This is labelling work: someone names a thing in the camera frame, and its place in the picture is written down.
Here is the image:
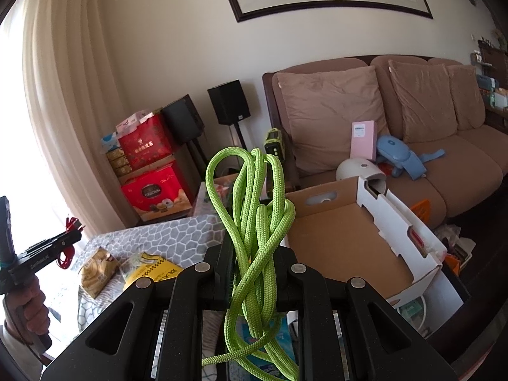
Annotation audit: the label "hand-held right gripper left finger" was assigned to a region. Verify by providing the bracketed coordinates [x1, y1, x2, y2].
[40, 242, 239, 381]

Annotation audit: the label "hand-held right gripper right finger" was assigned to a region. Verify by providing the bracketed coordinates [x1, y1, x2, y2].
[273, 246, 460, 381]

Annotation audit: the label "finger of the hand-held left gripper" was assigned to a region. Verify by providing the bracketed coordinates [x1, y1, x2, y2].
[43, 230, 84, 265]

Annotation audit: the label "red cable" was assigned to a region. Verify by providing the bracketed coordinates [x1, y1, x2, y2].
[56, 216, 86, 271]

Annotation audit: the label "gold tissue pack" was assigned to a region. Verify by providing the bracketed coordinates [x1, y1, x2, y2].
[78, 247, 122, 299]

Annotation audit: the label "yellow booklet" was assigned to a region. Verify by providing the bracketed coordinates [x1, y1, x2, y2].
[122, 252, 184, 292]

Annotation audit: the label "white cardboard box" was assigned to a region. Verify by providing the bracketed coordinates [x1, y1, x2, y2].
[282, 175, 465, 326]

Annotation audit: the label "green rope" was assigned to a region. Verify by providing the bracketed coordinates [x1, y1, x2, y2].
[200, 147, 298, 381]

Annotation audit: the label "person's left forearm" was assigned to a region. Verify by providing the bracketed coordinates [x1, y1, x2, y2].
[0, 323, 44, 370]

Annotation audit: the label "person's left hand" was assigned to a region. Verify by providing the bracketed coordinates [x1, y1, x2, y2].
[3, 275, 50, 344]

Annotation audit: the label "grey patterned blanket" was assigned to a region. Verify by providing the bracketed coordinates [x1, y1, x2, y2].
[73, 214, 227, 330]

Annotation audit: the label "blue packet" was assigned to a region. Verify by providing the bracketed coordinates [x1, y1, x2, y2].
[230, 313, 296, 381]

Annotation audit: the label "clear plastic packet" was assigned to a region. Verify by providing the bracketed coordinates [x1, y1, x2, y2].
[193, 182, 223, 218]

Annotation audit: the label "red collection gift box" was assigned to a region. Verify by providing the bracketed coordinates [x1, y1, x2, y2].
[121, 165, 195, 223]

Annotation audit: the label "light blue tissue box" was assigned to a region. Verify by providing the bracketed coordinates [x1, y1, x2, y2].
[101, 131, 122, 153]

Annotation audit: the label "red floral gift box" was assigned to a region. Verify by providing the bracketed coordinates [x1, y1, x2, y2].
[118, 113, 175, 171]

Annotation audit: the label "black speaker stand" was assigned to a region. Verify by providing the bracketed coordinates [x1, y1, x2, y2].
[186, 139, 207, 183]
[232, 123, 249, 155]

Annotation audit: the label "white dome lamp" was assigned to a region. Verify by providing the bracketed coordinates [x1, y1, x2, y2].
[336, 157, 387, 197]

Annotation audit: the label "white pink box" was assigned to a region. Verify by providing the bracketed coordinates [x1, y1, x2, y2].
[116, 109, 153, 133]

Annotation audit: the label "lime green black device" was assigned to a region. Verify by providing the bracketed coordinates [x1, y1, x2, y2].
[264, 128, 287, 163]

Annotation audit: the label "orange plastic object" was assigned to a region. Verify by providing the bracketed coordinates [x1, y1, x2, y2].
[411, 198, 431, 227]

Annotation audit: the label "cream curtain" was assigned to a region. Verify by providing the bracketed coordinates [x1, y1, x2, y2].
[22, 0, 131, 247]

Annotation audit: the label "black speaker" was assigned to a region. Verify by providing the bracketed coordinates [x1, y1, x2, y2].
[161, 94, 206, 146]
[207, 79, 251, 125]

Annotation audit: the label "blue massager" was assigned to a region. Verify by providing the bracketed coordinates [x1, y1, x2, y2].
[375, 135, 446, 181]

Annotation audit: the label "crumpled plastic bags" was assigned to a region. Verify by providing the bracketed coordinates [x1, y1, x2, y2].
[434, 222, 477, 274]

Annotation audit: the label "large brown cushion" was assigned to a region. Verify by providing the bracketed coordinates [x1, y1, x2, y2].
[276, 65, 391, 177]

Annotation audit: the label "brown sofa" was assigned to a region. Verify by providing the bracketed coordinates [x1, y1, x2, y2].
[262, 55, 508, 223]

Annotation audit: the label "dark wooden cabinet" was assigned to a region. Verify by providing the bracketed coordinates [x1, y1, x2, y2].
[470, 40, 508, 136]

